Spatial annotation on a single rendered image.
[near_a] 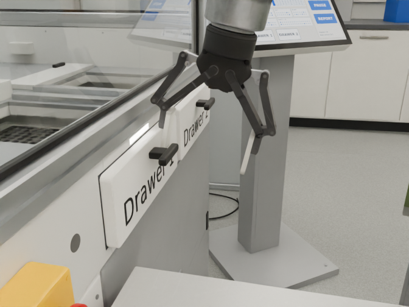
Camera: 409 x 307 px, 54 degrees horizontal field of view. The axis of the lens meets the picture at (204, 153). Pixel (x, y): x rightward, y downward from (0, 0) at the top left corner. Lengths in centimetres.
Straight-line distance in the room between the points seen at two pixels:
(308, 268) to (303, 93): 204
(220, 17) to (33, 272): 38
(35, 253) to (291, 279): 145
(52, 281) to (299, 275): 150
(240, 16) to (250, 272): 137
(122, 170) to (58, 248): 14
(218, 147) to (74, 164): 196
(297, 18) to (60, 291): 134
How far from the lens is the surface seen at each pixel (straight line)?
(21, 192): 40
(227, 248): 191
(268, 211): 181
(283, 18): 154
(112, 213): 54
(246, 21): 56
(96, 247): 55
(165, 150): 64
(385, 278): 197
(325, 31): 161
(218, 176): 248
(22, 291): 39
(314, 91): 360
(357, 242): 215
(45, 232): 44
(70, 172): 46
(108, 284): 61
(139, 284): 61
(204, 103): 92
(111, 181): 52
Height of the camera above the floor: 115
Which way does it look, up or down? 22 degrees down
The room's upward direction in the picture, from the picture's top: straight up
